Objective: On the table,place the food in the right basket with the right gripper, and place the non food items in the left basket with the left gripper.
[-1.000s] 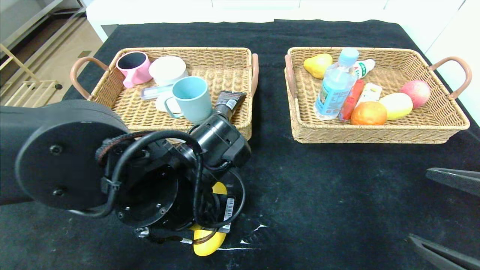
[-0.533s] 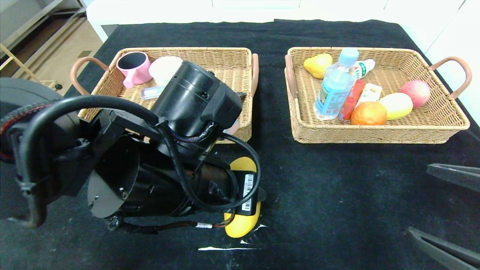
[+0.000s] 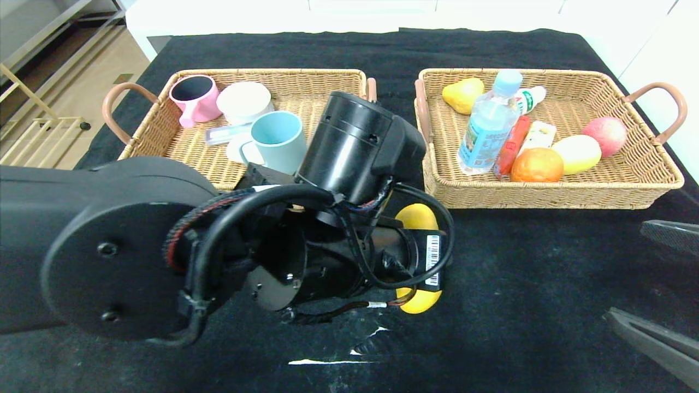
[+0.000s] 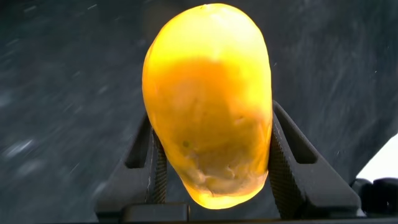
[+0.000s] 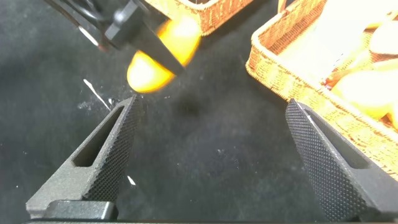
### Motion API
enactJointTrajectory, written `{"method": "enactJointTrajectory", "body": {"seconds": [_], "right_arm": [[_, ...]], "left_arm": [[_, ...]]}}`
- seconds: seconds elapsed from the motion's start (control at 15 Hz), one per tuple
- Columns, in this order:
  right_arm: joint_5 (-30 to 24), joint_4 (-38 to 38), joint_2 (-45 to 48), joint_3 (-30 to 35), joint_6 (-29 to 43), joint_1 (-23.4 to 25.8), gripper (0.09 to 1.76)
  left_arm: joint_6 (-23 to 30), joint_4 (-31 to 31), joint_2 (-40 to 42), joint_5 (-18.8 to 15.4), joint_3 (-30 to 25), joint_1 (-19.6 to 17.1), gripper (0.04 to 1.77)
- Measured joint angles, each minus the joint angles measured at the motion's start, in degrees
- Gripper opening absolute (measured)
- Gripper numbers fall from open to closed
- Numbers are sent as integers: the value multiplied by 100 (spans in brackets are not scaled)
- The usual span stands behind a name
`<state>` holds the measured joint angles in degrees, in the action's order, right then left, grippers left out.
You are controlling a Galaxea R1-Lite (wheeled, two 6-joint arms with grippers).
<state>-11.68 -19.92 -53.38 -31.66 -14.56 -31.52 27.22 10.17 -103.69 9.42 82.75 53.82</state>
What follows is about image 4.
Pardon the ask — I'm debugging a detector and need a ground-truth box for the long yellow mango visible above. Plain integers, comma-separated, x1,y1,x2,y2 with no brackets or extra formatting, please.
142,2,274,210

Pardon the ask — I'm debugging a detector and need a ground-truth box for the black tablecloth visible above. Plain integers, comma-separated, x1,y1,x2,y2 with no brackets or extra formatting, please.
0,0,398,224

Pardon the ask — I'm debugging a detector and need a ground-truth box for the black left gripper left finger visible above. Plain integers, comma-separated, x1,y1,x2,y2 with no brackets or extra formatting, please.
95,113,169,216

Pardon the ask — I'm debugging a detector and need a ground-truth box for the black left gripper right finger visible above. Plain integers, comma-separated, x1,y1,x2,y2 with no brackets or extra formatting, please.
267,100,363,219

